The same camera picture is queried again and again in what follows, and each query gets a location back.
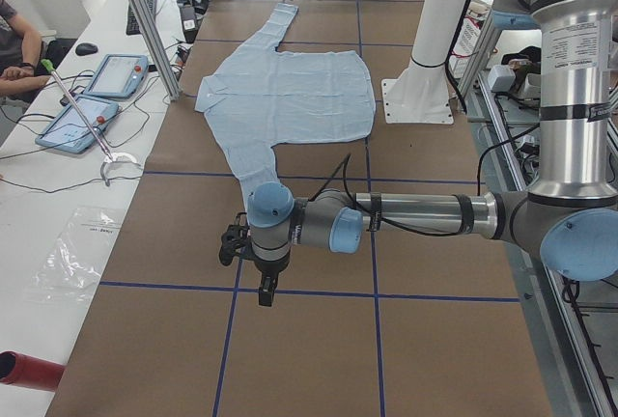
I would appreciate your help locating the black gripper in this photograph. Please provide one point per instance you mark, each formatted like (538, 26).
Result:
(270, 268)

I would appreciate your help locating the light blue button-up shirt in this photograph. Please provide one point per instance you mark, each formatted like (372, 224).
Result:
(259, 98)

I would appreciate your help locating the clear plastic bag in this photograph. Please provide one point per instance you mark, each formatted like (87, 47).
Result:
(72, 269)

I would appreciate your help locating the lower blue teach pendant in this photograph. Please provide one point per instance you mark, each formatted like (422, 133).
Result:
(68, 133)

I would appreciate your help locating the blue teach pendant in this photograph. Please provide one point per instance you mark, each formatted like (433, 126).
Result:
(68, 133)
(118, 76)

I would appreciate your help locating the red cylinder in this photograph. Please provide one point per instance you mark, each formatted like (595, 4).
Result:
(18, 369)

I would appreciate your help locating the upper blue teach pendant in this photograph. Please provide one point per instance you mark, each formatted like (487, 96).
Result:
(118, 76)

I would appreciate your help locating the black box with label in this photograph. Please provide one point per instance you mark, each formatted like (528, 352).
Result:
(189, 22)

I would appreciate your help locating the black computer mouse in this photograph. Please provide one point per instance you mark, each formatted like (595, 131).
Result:
(85, 48)

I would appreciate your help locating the seated person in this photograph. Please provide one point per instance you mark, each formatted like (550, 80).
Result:
(22, 48)

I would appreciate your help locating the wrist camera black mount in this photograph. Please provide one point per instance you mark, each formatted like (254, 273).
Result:
(236, 241)

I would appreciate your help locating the white curved bracket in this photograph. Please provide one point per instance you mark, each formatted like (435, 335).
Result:
(113, 162)

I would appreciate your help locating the white camera mast pedestal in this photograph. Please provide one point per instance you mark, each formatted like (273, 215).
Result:
(420, 94)

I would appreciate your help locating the metal rod green handle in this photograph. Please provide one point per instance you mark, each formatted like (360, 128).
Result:
(47, 64)

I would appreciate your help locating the aluminium frame post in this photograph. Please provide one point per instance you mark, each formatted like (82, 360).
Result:
(156, 48)

